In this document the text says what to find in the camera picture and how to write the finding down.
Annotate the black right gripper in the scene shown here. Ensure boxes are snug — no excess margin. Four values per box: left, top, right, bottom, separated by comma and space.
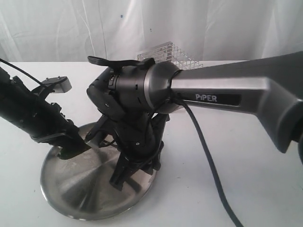
109, 113, 169, 191

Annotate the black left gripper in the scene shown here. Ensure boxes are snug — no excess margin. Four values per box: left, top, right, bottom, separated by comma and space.
29, 103, 91, 160

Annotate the wire metal utensil rack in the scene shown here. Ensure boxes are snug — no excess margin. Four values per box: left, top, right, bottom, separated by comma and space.
137, 42, 204, 70

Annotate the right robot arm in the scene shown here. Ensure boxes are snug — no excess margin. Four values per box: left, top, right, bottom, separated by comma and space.
86, 51, 303, 190

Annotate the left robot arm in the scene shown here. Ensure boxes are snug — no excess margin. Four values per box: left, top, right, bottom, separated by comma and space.
0, 69, 90, 160

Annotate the round stainless steel plate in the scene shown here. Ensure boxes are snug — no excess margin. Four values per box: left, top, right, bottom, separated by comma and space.
40, 122, 158, 217

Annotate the white backdrop curtain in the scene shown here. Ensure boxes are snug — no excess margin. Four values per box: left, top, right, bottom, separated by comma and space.
0, 0, 303, 61

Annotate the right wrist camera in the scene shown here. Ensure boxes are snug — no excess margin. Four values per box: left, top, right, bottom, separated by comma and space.
84, 116, 107, 149

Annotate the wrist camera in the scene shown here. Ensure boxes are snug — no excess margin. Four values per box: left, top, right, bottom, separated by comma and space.
42, 76, 72, 93
84, 116, 107, 149

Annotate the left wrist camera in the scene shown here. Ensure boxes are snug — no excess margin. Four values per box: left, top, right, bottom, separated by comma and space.
42, 76, 72, 93

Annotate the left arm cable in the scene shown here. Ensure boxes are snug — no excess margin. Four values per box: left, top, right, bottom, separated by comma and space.
0, 58, 43, 85

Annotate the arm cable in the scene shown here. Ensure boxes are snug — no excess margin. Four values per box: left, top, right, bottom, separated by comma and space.
177, 94, 244, 227
0, 58, 43, 85

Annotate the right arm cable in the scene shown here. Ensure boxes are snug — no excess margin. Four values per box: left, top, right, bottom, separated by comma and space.
177, 94, 244, 227

